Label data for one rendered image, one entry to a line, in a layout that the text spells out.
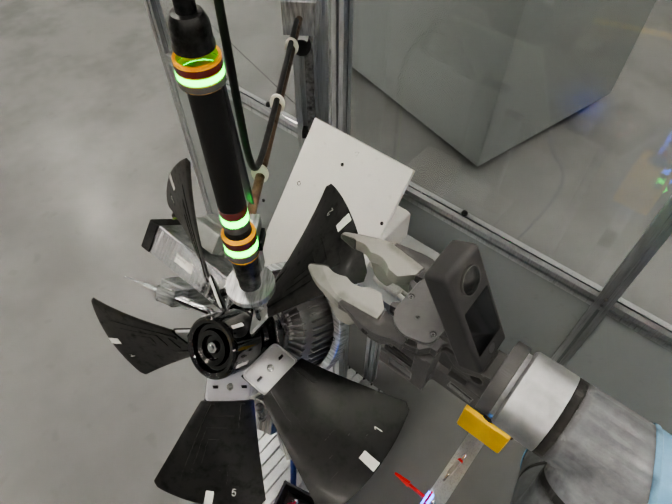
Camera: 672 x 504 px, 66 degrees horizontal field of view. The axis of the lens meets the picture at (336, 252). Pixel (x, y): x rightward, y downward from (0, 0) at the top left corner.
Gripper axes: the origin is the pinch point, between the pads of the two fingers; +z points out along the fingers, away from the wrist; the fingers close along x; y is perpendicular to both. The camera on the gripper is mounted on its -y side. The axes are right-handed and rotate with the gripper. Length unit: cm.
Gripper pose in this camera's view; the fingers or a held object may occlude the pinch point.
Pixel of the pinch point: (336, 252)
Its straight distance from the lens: 51.4
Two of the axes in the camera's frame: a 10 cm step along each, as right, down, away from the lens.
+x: 6.4, -6.1, 4.6
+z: -7.7, -5.1, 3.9
